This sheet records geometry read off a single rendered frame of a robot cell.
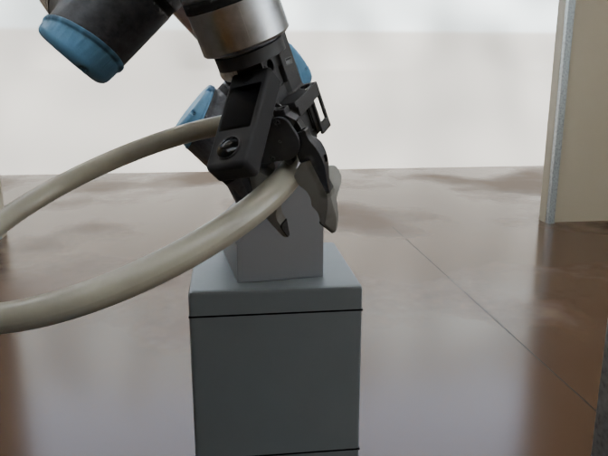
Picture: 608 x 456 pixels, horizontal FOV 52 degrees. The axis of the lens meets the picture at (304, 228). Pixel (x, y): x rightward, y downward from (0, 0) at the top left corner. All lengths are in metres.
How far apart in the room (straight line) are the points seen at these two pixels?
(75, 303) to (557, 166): 5.69
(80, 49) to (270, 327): 0.91
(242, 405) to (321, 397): 0.19
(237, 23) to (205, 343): 0.99
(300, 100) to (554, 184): 5.53
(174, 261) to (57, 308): 0.11
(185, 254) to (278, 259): 0.91
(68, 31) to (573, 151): 5.73
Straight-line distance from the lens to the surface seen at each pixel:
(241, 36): 0.60
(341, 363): 1.52
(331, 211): 0.66
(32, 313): 0.62
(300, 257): 1.49
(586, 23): 6.20
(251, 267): 1.47
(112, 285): 0.58
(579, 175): 6.29
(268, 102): 0.61
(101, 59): 0.72
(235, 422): 1.57
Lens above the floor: 1.32
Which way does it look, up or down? 14 degrees down
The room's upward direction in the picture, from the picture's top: straight up
